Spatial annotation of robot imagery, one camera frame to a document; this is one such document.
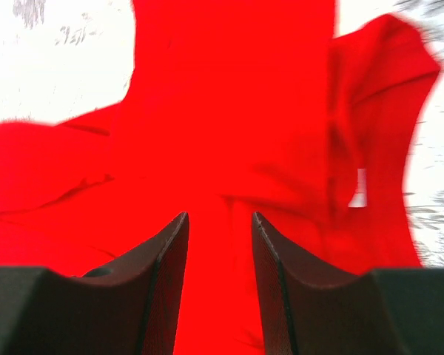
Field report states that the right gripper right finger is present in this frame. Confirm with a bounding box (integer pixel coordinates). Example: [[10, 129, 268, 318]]
[[252, 213, 444, 354]]

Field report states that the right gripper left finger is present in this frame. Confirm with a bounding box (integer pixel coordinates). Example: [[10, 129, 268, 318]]
[[0, 212, 189, 354]]

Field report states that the red t-shirt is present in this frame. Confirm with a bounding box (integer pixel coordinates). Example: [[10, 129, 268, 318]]
[[0, 1, 440, 354]]

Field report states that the floral table mat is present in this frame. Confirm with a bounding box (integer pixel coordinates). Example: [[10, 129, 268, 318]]
[[0, 1, 444, 267]]

